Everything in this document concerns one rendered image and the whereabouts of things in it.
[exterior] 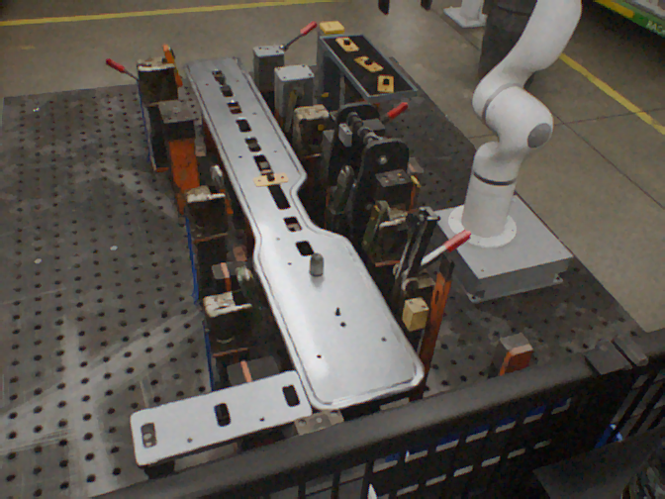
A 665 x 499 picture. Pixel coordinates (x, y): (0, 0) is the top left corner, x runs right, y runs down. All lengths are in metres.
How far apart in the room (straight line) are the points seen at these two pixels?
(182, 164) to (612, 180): 2.55
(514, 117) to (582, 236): 1.79
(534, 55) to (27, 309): 1.38
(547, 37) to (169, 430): 1.12
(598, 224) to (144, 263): 2.31
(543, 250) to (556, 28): 0.60
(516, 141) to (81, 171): 1.37
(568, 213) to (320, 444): 3.04
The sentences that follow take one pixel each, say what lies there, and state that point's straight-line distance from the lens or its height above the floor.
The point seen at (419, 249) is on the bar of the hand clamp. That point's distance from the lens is 1.17.
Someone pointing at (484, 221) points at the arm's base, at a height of 0.86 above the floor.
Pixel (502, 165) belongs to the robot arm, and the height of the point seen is 1.05.
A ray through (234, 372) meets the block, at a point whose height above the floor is 0.98.
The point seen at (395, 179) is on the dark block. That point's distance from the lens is 1.38.
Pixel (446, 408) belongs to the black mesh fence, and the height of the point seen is 1.55.
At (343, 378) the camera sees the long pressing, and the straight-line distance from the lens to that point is 1.13.
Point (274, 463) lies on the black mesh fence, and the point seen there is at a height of 1.55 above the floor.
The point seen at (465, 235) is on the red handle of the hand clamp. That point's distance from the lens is 1.22.
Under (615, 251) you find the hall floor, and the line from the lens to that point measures 3.25.
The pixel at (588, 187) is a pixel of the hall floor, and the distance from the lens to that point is 3.63.
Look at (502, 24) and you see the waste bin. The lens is 4.25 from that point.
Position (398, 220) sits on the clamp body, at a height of 1.07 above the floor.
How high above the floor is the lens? 1.90
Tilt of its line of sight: 42 degrees down
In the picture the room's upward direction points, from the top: 4 degrees clockwise
